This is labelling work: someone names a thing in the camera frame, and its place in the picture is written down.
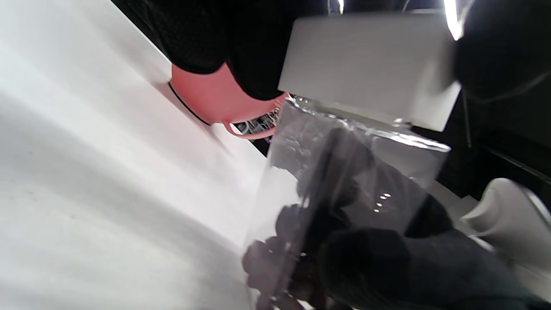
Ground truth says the pink salad bowl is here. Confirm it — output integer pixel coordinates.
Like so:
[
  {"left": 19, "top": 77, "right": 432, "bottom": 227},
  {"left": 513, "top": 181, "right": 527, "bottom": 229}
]
[{"left": 169, "top": 62, "right": 290, "bottom": 140}]

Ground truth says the person's right hand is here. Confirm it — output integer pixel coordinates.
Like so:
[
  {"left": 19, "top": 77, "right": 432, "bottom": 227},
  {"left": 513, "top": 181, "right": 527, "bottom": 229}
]
[{"left": 319, "top": 194, "right": 551, "bottom": 310}]

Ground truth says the grey white right controller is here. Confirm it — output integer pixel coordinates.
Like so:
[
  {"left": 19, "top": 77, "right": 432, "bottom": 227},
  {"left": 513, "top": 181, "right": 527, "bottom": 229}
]
[{"left": 460, "top": 178, "right": 551, "bottom": 277}]

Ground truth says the pile of dark red cranberries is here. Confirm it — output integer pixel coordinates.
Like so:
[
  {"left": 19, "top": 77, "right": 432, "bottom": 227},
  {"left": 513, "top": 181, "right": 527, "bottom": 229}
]
[{"left": 242, "top": 202, "right": 345, "bottom": 310}]

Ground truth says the person's left hand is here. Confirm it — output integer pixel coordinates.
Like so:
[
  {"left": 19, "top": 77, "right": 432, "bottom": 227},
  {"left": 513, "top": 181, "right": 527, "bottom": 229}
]
[{"left": 125, "top": 0, "right": 551, "bottom": 102}]

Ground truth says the white square jar lid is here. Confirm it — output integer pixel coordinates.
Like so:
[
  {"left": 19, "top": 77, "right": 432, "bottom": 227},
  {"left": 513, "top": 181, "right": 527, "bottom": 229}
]
[{"left": 278, "top": 13, "right": 462, "bottom": 132}]

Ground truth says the clear plastic jar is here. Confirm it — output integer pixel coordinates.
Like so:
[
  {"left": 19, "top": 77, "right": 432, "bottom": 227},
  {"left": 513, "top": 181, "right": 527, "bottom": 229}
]
[{"left": 242, "top": 98, "right": 451, "bottom": 310}]

